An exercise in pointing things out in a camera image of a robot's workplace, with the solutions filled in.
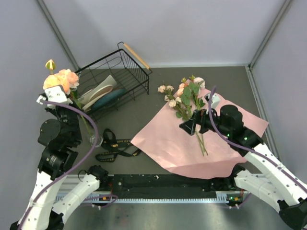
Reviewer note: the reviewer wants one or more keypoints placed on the small pink rose sprig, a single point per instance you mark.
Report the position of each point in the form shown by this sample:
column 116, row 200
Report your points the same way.
column 174, row 102

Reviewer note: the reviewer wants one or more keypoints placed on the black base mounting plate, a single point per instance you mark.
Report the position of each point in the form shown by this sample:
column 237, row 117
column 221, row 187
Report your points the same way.
column 169, row 181

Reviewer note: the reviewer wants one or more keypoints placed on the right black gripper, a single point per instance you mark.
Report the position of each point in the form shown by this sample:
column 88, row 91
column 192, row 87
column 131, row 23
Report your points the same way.
column 199, row 117

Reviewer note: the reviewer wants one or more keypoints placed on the black ribbon gold lettering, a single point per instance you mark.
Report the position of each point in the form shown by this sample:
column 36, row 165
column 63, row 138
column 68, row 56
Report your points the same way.
column 115, row 147

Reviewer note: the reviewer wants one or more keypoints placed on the pink wrapping paper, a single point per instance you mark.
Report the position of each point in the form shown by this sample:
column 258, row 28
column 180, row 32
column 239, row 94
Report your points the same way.
column 179, row 153

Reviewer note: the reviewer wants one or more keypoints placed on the clear glass vase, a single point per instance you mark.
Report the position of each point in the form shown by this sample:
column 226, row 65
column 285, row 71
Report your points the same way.
column 96, row 141

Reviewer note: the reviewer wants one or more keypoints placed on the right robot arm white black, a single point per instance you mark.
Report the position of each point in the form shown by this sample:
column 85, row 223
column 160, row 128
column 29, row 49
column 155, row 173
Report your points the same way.
column 281, row 190

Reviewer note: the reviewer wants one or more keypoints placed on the eucalyptus pink flower sprig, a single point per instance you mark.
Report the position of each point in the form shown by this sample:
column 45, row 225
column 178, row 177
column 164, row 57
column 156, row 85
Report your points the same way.
column 188, row 94

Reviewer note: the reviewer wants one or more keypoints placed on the cream plate in basket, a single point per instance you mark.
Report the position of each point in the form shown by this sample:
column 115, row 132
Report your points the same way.
column 96, row 96

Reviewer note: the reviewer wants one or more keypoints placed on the peach rose flower stem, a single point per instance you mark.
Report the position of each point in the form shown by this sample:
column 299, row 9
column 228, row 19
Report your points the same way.
column 62, row 80

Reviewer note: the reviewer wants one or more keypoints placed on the white plate in basket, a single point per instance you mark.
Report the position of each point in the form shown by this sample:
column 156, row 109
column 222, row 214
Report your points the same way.
column 108, row 81

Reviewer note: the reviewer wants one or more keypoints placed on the grey slotted cable duct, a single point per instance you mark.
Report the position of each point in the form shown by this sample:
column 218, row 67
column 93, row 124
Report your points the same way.
column 218, row 198

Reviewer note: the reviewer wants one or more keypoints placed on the black wire basket wooden handles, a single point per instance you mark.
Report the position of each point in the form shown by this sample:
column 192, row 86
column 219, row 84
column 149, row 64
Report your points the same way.
column 128, row 69

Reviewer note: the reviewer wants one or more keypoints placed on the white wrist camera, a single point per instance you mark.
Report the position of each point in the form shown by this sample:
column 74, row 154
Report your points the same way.
column 54, row 94
column 214, row 101

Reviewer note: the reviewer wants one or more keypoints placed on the dark teal plate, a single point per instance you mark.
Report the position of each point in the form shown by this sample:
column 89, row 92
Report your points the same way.
column 108, row 99

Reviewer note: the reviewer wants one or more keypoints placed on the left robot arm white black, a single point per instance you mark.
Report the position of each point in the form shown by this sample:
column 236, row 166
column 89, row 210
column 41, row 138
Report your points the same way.
column 59, row 136

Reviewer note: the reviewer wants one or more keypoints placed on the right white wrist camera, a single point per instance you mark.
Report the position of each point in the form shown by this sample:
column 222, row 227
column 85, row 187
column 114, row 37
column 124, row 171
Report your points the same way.
column 214, row 101

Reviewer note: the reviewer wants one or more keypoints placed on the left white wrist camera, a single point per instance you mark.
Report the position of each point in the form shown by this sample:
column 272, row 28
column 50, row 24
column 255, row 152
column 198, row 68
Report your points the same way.
column 54, row 94

